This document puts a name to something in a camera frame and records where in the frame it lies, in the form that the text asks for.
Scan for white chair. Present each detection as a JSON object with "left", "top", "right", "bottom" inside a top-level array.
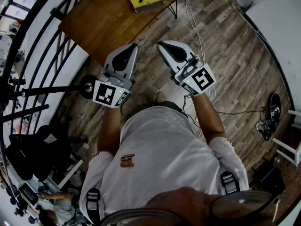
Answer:
[{"left": 272, "top": 109, "right": 301, "bottom": 167}]

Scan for black sneaker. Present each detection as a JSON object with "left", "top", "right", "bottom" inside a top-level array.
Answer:
[
  {"left": 269, "top": 93, "right": 282, "bottom": 119},
  {"left": 255, "top": 116, "right": 281, "bottom": 141}
]

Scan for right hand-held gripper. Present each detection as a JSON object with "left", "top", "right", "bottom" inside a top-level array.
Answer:
[{"left": 156, "top": 40, "right": 217, "bottom": 97}]

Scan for white cable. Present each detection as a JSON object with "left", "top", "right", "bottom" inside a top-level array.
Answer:
[{"left": 184, "top": 0, "right": 217, "bottom": 101}]

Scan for person's white t-shirt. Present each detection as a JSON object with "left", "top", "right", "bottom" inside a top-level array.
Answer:
[{"left": 79, "top": 105, "right": 250, "bottom": 224}]

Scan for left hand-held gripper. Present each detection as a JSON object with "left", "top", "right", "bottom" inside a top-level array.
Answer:
[{"left": 93, "top": 43, "right": 139, "bottom": 109}]

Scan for black hairpin table leg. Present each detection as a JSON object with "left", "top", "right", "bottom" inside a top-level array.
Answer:
[{"left": 167, "top": 0, "right": 179, "bottom": 19}]

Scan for person's eyeglasses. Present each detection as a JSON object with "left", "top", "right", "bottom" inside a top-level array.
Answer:
[{"left": 100, "top": 189, "right": 275, "bottom": 226}]

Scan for black grey harness strap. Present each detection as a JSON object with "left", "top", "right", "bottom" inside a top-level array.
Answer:
[
  {"left": 85, "top": 188, "right": 102, "bottom": 225},
  {"left": 220, "top": 171, "right": 240, "bottom": 195}
]

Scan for person's head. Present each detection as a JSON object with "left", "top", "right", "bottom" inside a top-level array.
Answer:
[{"left": 144, "top": 186, "right": 222, "bottom": 221}]

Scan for black cable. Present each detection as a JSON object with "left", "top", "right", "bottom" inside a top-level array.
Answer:
[{"left": 182, "top": 94, "right": 269, "bottom": 129}]

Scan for person's right forearm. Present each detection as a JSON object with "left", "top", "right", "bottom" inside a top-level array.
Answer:
[{"left": 191, "top": 92, "right": 227, "bottom": 146}]

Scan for person's left forearm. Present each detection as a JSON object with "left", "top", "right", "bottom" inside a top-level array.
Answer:
[{"left": 97, "top": 102, "right": 126, "bottom": 157}]

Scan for black office chair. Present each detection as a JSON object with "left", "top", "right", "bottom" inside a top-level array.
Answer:
[{"left": 6, "top": 125, "right": 89, "bottom": 181}]

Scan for person's dark trousers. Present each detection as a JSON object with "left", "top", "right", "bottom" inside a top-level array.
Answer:
[{"left": 128, "top": 99, "right": 189, "bottom": 122}]

